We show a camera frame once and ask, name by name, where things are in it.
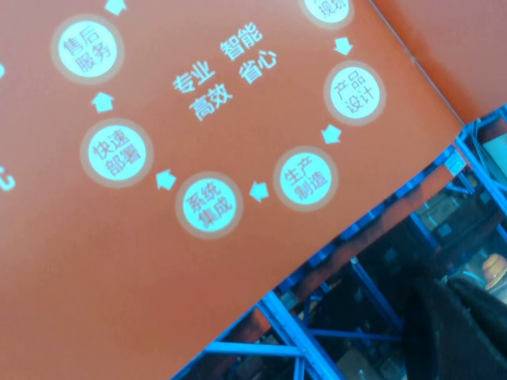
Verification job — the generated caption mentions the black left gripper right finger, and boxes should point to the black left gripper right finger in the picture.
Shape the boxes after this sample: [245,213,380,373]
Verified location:
[447,276,507,380]

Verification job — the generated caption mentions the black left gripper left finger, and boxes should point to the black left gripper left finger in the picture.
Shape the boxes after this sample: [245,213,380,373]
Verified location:
[402,272,476,380]

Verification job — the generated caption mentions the colourful printed brochure book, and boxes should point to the colourful printed brochure book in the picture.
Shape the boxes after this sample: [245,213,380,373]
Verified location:
[0,0,507,380]

